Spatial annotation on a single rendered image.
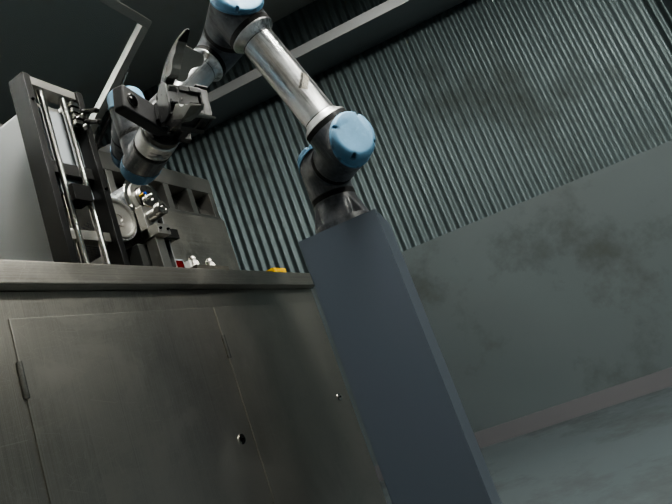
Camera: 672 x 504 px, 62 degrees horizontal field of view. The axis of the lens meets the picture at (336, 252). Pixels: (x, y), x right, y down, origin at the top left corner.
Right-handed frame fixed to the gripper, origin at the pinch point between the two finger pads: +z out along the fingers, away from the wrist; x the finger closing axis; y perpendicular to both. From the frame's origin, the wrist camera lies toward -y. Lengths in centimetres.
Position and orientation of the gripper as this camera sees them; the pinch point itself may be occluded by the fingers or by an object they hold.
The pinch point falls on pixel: (191, 64)
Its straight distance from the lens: 97.8
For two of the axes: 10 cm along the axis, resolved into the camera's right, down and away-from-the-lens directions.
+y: 7.9, 0.0, 6.2
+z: 5.7, -3.9, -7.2
